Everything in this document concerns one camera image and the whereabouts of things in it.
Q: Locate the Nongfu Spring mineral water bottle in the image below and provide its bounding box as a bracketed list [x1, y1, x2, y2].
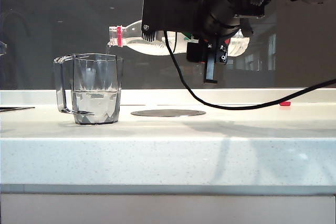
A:
[106, 20, 250, 57]

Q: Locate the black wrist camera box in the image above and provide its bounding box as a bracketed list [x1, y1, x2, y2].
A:
[141, 0, 205, 42]

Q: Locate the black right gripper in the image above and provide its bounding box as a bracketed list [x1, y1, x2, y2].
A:
[186, 0, 241, 83]

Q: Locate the transparent grey plastic mug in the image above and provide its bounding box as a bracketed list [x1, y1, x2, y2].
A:
[53, 53, 124, 126]

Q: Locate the black camera cable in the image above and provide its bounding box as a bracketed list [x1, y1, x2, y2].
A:
[164, 30, 336, 111]

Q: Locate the dark round countertop disc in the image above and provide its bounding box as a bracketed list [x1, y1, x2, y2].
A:
[130, 109, 207, 118]

